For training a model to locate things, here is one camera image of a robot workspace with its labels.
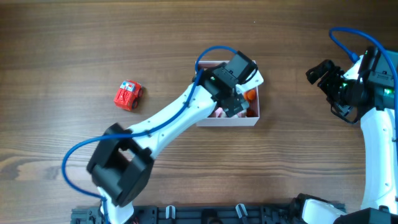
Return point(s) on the white square cardboard box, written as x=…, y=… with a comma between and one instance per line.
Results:
x=212, y=121

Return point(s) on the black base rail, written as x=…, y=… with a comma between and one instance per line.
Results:
x=265, y=214

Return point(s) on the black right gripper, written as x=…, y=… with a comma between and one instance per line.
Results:
x=333, y=74

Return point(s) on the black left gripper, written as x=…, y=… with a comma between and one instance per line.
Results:
x=236, y=106

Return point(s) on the pink white plush duck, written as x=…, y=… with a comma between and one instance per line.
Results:
x=219, y=113

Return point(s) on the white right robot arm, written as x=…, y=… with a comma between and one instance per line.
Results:
x=368, y=88

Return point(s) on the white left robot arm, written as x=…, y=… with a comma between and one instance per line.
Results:
x=122, y=162

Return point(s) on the yellow white plush duck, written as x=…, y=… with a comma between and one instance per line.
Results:
x=251, y=97

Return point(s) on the red toy fire truck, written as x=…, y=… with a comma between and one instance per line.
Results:
x=128, y=95

